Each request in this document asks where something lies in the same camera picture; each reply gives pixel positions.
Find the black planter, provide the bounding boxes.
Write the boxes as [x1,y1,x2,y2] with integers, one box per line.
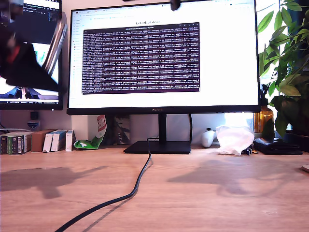
[283,130,309,152]

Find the Cuticura sanitiser bottle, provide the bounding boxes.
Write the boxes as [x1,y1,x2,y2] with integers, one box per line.
[27,112,40,131]

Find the green leafy plant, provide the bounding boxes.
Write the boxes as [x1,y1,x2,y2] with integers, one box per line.
[257,0,309,139]

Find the black Asus monitor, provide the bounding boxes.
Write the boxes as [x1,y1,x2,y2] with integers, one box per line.
[0,0,64,111]

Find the black power cable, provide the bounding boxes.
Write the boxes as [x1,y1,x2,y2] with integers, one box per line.
[54,137,160,232]

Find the white cable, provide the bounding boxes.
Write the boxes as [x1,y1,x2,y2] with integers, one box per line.
[0,128,31,134]

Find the grey patterned pouch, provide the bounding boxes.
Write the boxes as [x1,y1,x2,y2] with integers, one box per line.
[113,115,131,145]

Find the white game controller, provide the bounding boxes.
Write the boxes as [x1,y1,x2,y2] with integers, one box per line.
[201,128,217,148]

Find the black Huawei monitor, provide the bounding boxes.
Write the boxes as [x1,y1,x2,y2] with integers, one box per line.
[67,0,262,154]

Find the metallic laser pointer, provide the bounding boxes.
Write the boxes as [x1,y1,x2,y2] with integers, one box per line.
[44,12,69,75]

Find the amber glass pump bottle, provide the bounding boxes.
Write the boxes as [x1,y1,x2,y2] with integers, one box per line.
[253,84,275,139]

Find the green Jenkki gum bag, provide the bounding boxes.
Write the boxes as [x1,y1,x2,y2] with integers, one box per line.
[73,115,108,150]

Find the blue white box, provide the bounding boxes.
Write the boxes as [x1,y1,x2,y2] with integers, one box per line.
[65,130,74,152]
[51,130,68,152]
[42,131,58,153]

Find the white plastic bag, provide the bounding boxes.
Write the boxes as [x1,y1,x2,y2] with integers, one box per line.
[215,125,254,156]

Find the black wallet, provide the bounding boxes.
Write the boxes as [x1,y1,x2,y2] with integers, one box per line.
[253,137,304,155]

